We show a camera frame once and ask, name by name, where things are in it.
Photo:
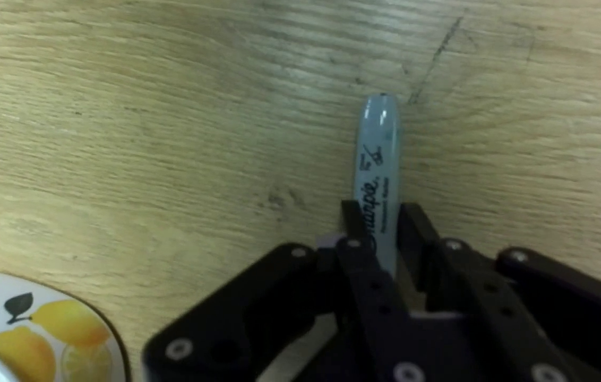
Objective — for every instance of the green capped grey marker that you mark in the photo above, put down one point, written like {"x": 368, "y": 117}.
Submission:
{"x": 379, "y": 176}

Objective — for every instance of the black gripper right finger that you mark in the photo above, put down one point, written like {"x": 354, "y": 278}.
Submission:
{"x": 524, "y": 310}

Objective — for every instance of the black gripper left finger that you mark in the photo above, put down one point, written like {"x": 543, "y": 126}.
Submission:
{"x": 299, "y": 310}

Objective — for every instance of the white bowl with lemon print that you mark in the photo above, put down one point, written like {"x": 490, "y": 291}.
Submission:
{"x": 37, "y": 331}

